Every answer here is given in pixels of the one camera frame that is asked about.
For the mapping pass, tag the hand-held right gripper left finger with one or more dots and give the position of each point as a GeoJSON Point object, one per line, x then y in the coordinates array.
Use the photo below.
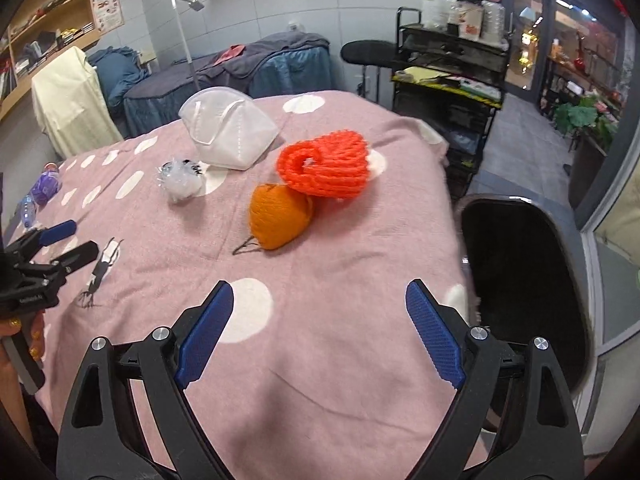
{"type": "Point", "coordinates": [205, 330]}

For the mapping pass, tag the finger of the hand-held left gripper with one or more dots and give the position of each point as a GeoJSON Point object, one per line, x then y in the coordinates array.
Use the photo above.
{"type": "Point", "coordinates": [57, 232]}
{"type": "Point", "coordinates": [75, 256]}

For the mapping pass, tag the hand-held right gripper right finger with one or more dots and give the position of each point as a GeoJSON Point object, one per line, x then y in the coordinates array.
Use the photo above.
{"type": "Point", "coordinates": [435, 335]}

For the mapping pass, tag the clear plastic wrapper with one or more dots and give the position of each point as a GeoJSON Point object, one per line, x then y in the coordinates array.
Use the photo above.
{"type": "Point", "coordinates": [180, 180]}

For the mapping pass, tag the orange face mask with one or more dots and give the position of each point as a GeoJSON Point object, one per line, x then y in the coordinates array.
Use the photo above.
{"type": "Point", "coordinates": [277, 215]}

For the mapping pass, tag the white face mask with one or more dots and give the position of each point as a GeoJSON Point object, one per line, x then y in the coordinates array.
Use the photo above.
{"type": "Point", "coordinates": [230, 130]}

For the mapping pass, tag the red-orange foam fruit net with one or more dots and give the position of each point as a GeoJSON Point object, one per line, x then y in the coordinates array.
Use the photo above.
{"type": "Point", "coordinates": [325, 165]}

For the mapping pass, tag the person's left forearm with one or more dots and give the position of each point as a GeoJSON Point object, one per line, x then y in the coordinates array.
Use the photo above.
{"type": "Point", "coordinates": [9, 410]}

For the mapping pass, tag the person's left hand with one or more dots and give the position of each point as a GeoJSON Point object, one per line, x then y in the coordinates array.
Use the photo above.
{"type": "Point", "coordinates": [36, 340]}

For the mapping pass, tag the purple label water bottle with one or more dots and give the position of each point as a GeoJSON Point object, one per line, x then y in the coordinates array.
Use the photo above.
{"type": "Point", "coordinates": [42, 190]}

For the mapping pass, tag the pink dotted blanket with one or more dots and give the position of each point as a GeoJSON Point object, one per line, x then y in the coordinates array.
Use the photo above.
{"type": "Point", "coordinates": [300, 310]}

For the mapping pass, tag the cream cloth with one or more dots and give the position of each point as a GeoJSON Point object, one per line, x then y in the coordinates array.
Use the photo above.
{"type": "Point", "coordinates": [70, 102]}

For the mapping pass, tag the blue bedding bundle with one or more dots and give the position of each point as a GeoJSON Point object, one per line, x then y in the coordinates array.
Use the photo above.
{"type": "Point", "coordinates": [117, 75]}

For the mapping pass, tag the glass sliding door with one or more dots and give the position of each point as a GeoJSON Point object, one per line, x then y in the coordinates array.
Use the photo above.
{"type": "Point", "coordinates": [615, 260]}

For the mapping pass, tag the massage bed with blue skirt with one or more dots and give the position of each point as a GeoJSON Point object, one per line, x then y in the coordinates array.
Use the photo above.
{"type": "Point", "coordinates": [210, 95]}

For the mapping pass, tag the wooden bookshelf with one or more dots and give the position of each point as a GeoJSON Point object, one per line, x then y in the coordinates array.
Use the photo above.
{"type": "Point", "coordinates": [45, 25]}

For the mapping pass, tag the white floor lamp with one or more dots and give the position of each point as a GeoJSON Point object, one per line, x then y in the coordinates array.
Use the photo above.
{"type": "Point", "coordinates": [187, 35]}

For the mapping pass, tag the black shelf cart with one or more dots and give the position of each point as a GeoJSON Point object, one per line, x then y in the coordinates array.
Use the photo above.
{"type": "Point", "coordinates": [445, 90]}

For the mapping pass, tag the small red cloth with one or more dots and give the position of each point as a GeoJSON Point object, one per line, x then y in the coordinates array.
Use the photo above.
{"type": "Point", "coordinates": [230, 55]}

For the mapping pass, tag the yellow sheet stack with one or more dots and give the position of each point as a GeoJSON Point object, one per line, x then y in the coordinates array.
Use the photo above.
{"type": "Point", "coordinates": [425, 75]}

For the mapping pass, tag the green potted plant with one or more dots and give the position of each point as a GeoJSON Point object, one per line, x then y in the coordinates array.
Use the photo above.
{"type": "Point", "coordinates": [585, 120]}

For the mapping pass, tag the grey towel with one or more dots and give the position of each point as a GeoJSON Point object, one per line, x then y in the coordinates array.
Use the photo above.
{"type": "Point", "coordinates": [280, 52]}

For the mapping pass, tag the black round stool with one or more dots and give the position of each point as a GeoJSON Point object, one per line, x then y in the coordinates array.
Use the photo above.
{"type": "Point", "coordinates": [370, 54]}

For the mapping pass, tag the row of plastic bottles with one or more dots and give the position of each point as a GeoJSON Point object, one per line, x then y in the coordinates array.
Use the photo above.
{"type": "Point", "coordinates": [460, 5]}

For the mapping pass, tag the wall poster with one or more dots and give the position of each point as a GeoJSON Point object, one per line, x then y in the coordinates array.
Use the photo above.
{"type": "Point", "coordinates": [107, 7]}

